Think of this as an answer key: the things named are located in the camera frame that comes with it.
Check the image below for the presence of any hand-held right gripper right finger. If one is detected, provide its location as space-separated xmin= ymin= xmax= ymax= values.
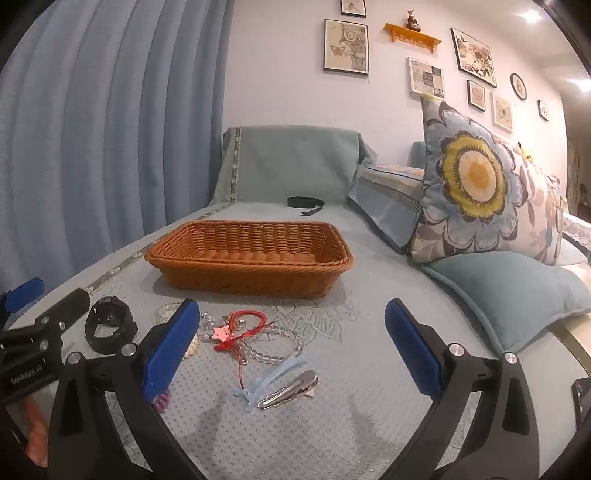
xmin=385 ymin=298 xmax=541 ymax=480

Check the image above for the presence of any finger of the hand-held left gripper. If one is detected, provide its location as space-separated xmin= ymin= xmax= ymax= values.
xmin=0 ymin=277 xmax=45 ymax=324
xmin=28 ymin=288 xmax=92 ymax=340

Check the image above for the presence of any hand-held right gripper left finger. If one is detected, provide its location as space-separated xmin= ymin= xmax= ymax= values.
xmin=48 ymin=298 xmax=201 ymax=480

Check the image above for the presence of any pale translucent bead bracelet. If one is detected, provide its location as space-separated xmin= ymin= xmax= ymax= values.
xmin=154 ymin=301 xmax=186 ymax=324

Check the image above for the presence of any black wristwatch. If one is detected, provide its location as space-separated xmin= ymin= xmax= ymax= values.
xmin=84 ymin=296 xmax=138 ymax=355

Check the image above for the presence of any red string bracelet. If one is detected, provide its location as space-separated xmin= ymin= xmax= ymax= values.
xmin=213 ymin=311 xmax=278 ymax=389

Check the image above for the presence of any clear crystal bead bracelet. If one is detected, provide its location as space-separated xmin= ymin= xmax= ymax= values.
xmin=198 ymin=311 xmax=306 ymax=366

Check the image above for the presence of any brown wicker basket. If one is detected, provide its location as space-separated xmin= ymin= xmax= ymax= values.
xmin=144 ymin=220 xmax=355 ymax=299

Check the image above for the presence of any light blue hair clip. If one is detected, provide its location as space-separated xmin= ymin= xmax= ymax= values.
xmin=232 ymin=354 xmax=308 ymax=415

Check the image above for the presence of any silver metal hair clip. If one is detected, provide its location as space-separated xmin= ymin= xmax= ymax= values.
xmin=257 ymin=369 xmax=320 ymax=410

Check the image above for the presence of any person's left hand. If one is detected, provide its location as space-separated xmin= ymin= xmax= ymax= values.
xmin=23 ymin=398 xmax=51 ymax=464

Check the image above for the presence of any plain teal pillow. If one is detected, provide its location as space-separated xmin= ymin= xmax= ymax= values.
xmin=420 ymin=251 xmax=591 ymax=354

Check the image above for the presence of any blue striped pillow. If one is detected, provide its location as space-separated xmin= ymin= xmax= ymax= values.
xmin=347 ymin=164 xmax=428 ymax=254

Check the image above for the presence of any blue curtain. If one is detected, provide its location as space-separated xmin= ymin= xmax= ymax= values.
xmin=0 ymin=0 xmax=234 ymax=333

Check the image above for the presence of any dark flat device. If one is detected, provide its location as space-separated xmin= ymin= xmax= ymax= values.
xmin=571 ymin=376 xmax=591 ymax=432

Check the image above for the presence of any large flower print pillow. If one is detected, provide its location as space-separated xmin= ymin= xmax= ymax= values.
xmin=410 ymin=92 xmax=528 ymax=266

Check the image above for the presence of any pale floral pillow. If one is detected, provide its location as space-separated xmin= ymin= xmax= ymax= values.
xmin=508 ymin=152 xmax=567 ymax=267

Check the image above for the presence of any pale butterfly framed picture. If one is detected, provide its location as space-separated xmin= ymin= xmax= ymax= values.
xmin=490 ymin=91 xmax=514 ymax=133

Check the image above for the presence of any small shell framed picture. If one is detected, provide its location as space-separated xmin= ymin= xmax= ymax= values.
xmin=467 ymin=80 xmax=486 ymax=112

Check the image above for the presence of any patchwork framed picture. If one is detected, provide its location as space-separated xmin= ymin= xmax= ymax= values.
xmin=407 ymin=57 xmax=445 ymax=100

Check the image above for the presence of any flower framed picture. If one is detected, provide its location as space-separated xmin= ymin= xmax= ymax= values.
xmin=451 ymin=28 xmax=498 ymax=88

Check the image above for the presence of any black strap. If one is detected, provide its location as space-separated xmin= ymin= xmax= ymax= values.
xmin=287 ymin=196 xmax=326 ymax=217

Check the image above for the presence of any orange wall shelf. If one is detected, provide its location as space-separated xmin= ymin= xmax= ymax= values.
xmin=383 ymin=23 xmax=443 ymax=52

